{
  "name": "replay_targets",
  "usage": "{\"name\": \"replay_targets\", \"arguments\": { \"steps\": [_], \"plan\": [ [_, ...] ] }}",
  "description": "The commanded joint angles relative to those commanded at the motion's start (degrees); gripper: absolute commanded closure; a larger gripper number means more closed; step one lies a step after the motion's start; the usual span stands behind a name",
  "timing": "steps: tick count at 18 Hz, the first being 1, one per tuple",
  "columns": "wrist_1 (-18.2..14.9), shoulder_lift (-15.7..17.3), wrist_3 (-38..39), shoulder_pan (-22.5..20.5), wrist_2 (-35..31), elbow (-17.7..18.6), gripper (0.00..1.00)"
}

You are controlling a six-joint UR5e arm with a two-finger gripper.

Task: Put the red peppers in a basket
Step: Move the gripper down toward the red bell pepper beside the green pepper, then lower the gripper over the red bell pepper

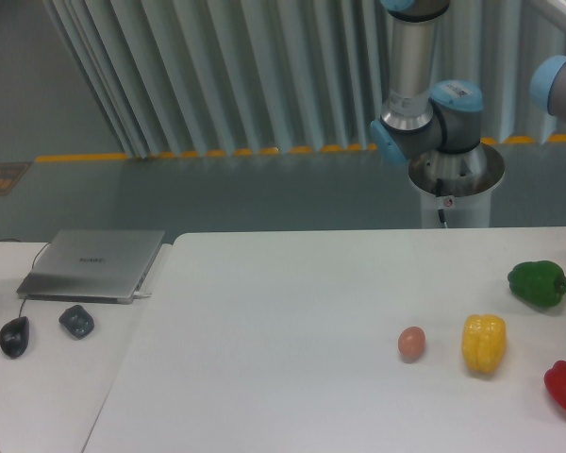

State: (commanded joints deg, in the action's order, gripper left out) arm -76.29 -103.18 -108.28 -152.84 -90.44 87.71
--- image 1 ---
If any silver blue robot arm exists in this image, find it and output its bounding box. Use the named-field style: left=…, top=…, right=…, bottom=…
left=371, top=1, right=566, bottom=228

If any green bell pepper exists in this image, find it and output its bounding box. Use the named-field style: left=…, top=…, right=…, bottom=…
left=508, top=260, right=566, bottom=309

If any yellow bell pepper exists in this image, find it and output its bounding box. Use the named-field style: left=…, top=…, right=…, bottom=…
left=461, top=314, right=508, bottom=375

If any brown egg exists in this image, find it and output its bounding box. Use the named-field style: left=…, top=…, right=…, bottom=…
left=397, top=326, right=425, bottom=361

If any folding partition screen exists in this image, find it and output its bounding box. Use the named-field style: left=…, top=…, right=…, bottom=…
left=46, top=1, right=566, bottom=159

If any silver closed laptop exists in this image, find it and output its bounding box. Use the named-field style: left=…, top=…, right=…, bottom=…
left=17, top=229, right=164, bottom=304

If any brown floor sign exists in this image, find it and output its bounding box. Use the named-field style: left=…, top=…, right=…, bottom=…
left=0, top=162, right=32, bottom=196

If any black computer mouse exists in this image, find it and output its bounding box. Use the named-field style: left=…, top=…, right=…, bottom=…
left=0, top=316, right=30, bottom=359

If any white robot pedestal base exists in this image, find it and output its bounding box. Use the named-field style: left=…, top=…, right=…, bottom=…
left=408, top=143, right=506, bottom=228

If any black pedestal cable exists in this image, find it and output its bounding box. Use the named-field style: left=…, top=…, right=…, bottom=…
left=434, top=177, right=450, bottom=229

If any black mouse cable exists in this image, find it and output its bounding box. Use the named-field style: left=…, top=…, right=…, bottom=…
left=0, top=239, right=51, bottom=320

